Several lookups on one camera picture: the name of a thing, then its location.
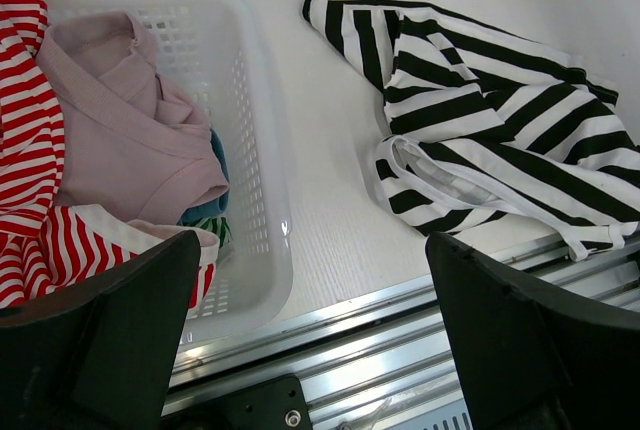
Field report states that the blue tank top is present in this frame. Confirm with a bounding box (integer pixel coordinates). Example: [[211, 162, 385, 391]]
[[179, 129, 230, 225]]

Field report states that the red striped tank top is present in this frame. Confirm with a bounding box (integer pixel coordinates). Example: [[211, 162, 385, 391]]
[[0, 0, 221, 311]]

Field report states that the mauve pink tank top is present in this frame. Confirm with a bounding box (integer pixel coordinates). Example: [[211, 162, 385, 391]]
[[36, 12, 210, 225]]

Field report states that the white slotted cable duct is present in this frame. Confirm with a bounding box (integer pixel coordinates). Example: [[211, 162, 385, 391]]
[[391, 400, 473, 430]]

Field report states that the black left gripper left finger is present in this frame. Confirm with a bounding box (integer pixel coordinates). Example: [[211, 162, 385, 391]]
[[1, 231, 200, 429]]

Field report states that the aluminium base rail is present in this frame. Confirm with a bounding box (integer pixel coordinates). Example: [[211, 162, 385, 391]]
[[159, 234, 640, 430]]

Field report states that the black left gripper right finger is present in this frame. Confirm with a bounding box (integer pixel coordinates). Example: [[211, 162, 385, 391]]
[[425, 233, 639, 429]]

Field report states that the white plastic basket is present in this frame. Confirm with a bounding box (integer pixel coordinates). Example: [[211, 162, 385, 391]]
[[49, 0, 293, 348]]

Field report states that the black white striped tank top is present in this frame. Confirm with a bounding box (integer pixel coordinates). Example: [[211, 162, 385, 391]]
[[301, 0, 639, 261]]

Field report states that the green striped tank top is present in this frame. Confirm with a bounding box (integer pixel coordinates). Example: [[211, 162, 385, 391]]
[[190, 215, 233, 249]]

